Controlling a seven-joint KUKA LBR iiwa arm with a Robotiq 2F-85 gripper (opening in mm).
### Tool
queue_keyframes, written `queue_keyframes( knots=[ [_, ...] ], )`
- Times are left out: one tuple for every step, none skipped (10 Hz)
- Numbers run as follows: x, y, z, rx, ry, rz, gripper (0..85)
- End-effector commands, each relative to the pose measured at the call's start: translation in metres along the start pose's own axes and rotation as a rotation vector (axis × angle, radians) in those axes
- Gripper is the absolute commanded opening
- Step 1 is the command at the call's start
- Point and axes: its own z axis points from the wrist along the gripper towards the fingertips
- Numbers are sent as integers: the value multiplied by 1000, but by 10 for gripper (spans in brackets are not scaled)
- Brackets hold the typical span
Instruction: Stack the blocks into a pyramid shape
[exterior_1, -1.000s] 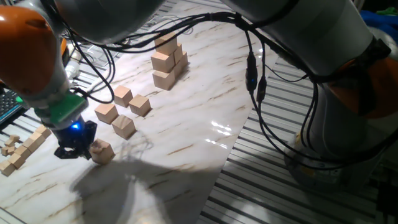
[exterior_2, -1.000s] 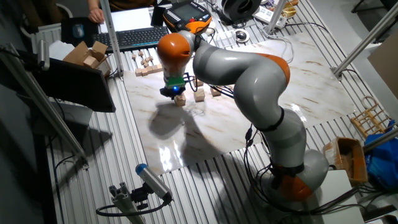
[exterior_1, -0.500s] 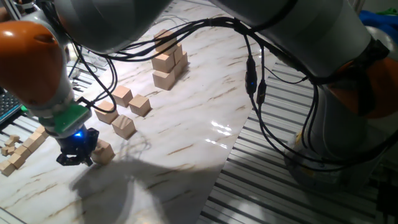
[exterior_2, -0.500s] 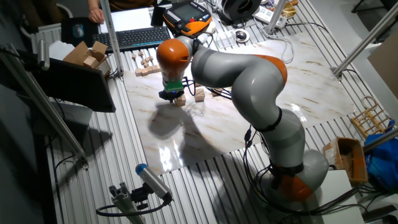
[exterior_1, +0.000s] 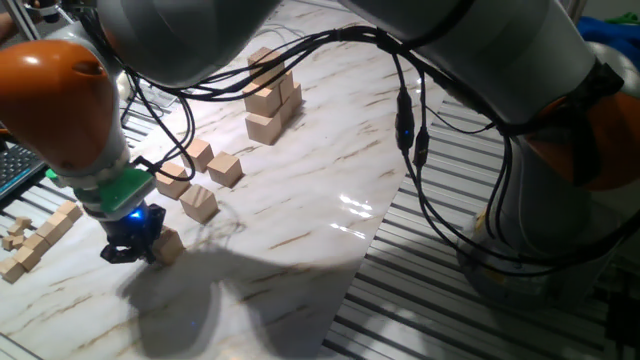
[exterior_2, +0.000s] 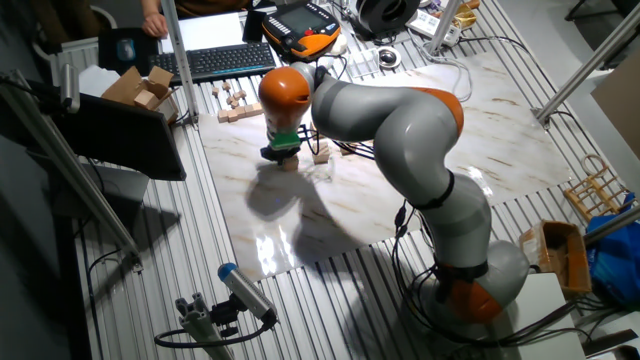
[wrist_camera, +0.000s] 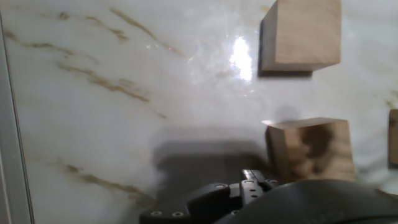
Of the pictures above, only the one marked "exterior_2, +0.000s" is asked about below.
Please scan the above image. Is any white round object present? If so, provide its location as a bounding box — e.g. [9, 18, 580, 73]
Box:
[329, 33, 349, 57]

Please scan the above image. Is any white plastic container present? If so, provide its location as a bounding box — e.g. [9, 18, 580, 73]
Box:
[77, 64, 121, 99]

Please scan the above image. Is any black mouse pad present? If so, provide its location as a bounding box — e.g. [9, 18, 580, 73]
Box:
[97, 27, 160, 76]

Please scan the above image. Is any small cardboard box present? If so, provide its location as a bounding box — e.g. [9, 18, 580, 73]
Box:
[101, 65, 180, 124]

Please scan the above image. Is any black camera cable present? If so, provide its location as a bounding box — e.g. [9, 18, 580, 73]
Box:
[153, 312, 279, 350]

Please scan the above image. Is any black camera clamp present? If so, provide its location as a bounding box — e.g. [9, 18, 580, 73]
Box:
[209, 294, 242, 339]

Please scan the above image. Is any marble pattern mat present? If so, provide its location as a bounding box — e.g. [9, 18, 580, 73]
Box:
[198, 49, 574, 282]

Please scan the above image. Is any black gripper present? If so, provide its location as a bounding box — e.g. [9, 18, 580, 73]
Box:
[260, 145, 303, 166]

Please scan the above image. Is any wooden rack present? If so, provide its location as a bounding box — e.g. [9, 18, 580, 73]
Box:
[563, 153, 637, 224]

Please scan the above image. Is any grey computer mouse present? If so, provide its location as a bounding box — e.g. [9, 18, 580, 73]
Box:
[116, 38, 137, 62]

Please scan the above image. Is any white power strip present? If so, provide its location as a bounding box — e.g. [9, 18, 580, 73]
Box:
[405, 8, 461, 47]

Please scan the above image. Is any short aluminium profile stub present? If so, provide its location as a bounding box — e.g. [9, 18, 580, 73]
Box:
[174, 292, 236, 360]

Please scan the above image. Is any black keyboard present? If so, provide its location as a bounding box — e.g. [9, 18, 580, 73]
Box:
[148, 42, 277, 86]

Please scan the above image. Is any white ribbed tray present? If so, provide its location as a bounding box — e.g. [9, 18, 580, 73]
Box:
[49, 38, 101, 76]

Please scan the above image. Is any clear plastic box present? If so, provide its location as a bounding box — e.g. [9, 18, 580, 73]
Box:
[345, 47, 381, 80]

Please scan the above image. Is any aluminium frame post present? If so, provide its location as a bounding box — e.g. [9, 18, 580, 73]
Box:
[427, 0, 464, 56]
[159, 0, 200, 125]

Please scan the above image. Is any person right hand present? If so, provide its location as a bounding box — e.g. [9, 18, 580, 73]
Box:
[141, 12, 170, 40]

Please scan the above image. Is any person torso brown shirt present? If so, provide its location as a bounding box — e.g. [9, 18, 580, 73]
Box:
[172, 0, 251, 19]

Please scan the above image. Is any blue bag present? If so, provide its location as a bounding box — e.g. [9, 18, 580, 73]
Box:
[585, 192, 640, 307]

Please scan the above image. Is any cardboard box with orange tape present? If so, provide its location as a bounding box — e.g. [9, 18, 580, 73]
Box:
[518, 219, 594, 300]

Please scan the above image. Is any black monitor panel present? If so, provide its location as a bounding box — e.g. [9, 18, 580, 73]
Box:
[47, 92, 188, 182]

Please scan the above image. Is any grey camera on beam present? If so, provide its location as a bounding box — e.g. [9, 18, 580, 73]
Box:
[59, 62, 81, 115]

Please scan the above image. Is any round silver puck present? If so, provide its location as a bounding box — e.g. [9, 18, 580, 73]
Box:
[375, 45, 403, 70]

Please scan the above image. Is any black phone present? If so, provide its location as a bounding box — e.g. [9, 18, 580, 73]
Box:
[242, 8, 269, 44]

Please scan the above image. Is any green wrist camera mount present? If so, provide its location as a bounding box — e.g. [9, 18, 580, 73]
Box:
[268, 129, 304, 150]

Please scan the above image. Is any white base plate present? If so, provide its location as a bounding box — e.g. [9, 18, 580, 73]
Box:
[489, 272, 589, 360]

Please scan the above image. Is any grey camera with blue end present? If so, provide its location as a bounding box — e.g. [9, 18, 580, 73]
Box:
[217, 262, 279, 324]

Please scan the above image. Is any gold packet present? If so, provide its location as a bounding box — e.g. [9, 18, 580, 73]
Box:
[452, 0, 481, 30]

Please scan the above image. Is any black round spool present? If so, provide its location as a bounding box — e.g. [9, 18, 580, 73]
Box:
[355, 0, 422, 39]

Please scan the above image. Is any black orange teach pendant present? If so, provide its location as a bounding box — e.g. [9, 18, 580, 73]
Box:
[260, 1, 343, 64]

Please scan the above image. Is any aluminium frame beam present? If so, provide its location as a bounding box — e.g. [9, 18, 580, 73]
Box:
[532, 2, 640, 129]
[0, 69, 145, 274]
[582, 204, 640, 247]

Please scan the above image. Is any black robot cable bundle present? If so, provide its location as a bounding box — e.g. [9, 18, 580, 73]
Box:
[297, 124, 594, 351]

